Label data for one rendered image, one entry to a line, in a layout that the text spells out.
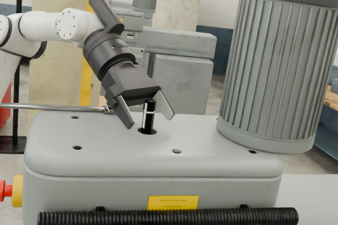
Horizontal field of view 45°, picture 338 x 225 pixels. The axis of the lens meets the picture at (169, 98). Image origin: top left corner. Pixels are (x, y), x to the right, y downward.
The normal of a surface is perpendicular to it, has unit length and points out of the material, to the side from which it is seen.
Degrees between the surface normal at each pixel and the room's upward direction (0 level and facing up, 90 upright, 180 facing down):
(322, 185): 0
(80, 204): 90
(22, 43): 105
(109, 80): 90
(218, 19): 90
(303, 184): 0
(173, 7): 90
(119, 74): 32
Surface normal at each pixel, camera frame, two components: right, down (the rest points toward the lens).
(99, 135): 0.13, -0.95
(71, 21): -0.60, 0.00
